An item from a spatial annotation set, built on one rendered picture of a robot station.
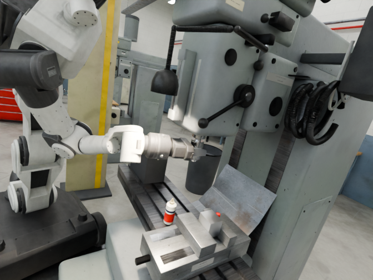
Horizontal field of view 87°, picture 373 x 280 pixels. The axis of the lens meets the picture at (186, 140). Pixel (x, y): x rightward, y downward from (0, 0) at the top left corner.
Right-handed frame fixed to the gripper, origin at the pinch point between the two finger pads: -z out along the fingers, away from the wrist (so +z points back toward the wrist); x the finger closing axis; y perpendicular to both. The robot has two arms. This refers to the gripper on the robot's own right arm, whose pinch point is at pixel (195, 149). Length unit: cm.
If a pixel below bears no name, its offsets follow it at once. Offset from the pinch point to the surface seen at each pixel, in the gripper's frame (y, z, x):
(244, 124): -13.4, -12.1, -7.5
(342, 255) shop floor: 121, -219, 38
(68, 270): 52, 40, 0
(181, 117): -11.9, 9.5, -4.4
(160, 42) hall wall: -175, -139, 964
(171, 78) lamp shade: -23.0, 17.0, -13.0
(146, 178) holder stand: 28.1, 10.8, 28.1
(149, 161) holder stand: 19.0, 10.8, 28.2
